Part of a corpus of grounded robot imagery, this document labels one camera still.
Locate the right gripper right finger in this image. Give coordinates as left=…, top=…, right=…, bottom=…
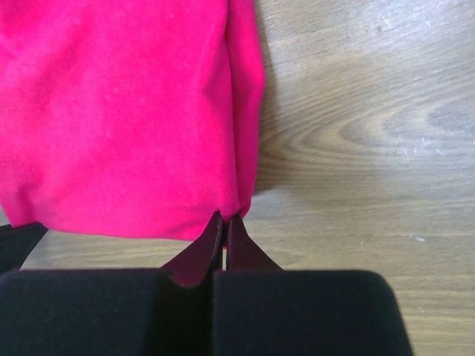
left=212, top=216, right=413, bottom=355

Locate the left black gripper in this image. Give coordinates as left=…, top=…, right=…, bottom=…
left=0, top=222, right=48, bottom=273

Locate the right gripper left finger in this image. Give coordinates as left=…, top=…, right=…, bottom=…
left=1, top=214, right=223, bottom=355

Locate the magenta t shirt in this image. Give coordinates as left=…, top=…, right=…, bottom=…
left=1, top=1, right=265, bottom=240

